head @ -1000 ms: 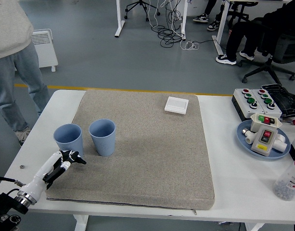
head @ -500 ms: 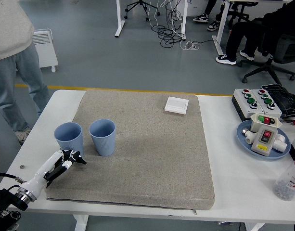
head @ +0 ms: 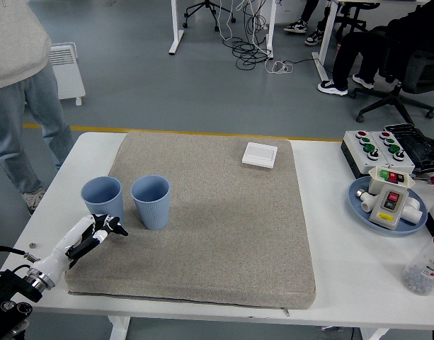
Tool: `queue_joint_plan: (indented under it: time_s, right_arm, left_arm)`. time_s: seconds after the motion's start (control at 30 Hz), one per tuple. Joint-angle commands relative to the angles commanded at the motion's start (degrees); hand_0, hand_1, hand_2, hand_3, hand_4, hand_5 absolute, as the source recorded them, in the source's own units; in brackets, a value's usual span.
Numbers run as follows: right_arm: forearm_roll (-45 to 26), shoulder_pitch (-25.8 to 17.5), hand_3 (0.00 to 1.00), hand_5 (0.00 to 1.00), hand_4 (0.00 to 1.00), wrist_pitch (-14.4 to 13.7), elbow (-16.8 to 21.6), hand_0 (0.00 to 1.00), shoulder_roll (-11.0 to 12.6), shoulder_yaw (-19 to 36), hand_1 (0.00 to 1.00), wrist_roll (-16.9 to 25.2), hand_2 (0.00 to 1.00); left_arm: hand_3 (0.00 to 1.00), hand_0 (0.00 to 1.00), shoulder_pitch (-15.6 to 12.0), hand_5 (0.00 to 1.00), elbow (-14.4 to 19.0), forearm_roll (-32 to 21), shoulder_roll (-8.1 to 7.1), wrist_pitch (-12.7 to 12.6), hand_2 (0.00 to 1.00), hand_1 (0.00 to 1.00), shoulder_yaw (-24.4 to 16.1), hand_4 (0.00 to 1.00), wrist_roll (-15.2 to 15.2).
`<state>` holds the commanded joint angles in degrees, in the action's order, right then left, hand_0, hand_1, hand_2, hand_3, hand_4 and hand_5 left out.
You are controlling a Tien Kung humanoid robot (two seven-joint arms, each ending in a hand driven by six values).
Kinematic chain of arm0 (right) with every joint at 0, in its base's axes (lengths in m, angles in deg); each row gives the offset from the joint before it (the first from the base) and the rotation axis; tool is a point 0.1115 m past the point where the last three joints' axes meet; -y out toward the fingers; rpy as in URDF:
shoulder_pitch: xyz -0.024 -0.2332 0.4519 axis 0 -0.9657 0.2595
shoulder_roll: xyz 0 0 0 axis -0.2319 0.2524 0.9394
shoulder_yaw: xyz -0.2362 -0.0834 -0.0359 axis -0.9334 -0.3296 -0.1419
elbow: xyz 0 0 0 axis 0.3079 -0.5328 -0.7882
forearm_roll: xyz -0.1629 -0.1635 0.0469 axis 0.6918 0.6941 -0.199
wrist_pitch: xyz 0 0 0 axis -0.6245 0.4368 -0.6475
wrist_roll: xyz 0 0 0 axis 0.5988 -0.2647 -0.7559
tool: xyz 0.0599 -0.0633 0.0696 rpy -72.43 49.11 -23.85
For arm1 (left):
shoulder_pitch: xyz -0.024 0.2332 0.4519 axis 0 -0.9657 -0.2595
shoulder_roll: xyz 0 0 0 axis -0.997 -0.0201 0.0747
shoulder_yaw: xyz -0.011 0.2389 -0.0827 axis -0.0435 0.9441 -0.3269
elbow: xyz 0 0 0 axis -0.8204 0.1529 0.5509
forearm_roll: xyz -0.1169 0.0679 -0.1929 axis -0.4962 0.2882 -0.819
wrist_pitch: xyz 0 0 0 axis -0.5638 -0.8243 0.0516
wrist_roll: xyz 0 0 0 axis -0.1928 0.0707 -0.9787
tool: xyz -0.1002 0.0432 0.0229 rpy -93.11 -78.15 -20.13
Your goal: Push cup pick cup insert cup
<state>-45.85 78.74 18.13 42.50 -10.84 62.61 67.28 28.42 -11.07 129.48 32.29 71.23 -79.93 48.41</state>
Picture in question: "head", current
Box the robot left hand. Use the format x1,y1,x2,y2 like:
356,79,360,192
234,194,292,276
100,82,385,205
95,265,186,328
34,213,130,281

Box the blue ribbed plastic cup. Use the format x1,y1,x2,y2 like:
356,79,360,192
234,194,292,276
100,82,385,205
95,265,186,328
80,176,125,227
130,174,171,232

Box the white table leg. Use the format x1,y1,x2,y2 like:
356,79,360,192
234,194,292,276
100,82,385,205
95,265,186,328
108,316,132,340
360,327,389,340

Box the grey-brown fabric mat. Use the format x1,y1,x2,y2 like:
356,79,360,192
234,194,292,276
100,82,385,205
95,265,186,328
65,132,317,316

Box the white panel heater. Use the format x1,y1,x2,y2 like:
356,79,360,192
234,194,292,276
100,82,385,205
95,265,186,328
48,42,87,106

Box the standing person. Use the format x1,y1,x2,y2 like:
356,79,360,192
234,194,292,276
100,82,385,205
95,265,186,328
0,0,76,215

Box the black star chair base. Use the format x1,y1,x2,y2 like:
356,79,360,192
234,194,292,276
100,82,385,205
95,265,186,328
183,0,237,32

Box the white pipe fitting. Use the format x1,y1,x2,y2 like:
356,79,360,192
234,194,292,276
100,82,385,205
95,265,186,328
355,188,375,213
400,196,423,226

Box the white three-button control box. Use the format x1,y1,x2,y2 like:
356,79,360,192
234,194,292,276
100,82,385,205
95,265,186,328
368,130,416,174
343,130,393,175

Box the blue round plate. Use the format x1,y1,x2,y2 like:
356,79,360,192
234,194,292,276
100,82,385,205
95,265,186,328
348,176,429,238

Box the person with black-white sneakers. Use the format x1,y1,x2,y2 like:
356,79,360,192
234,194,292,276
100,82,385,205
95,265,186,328
282,0,327,46

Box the seated person in black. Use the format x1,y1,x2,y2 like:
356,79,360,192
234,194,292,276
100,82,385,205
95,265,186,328
317,0,434,96

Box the clear bottle red cap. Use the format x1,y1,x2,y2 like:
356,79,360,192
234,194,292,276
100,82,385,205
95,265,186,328
400,229,434,297

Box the black plastic tool case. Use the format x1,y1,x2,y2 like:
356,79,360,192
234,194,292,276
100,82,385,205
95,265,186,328
340,122,434,179

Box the black office chair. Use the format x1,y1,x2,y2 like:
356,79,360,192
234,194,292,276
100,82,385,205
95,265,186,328
349,26,434,123
335,0,380,38

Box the white wall switch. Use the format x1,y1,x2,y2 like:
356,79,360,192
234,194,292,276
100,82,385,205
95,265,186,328
241,142,279,169

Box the white desk frame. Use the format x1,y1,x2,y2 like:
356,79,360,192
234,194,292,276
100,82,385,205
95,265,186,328
311,0,430,84
169,0,277,60

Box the black floor cables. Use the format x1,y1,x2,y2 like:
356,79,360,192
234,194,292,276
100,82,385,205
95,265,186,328
222,0,324,70

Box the white floor cable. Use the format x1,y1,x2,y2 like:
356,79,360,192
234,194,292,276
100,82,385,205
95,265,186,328
216,0,295,75

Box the white switch box coloured buttons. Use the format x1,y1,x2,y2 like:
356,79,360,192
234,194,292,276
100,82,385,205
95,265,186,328
367,166,416,194

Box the beige push-button switch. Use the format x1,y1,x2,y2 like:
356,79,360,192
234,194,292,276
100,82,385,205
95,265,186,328
368,183,409,230

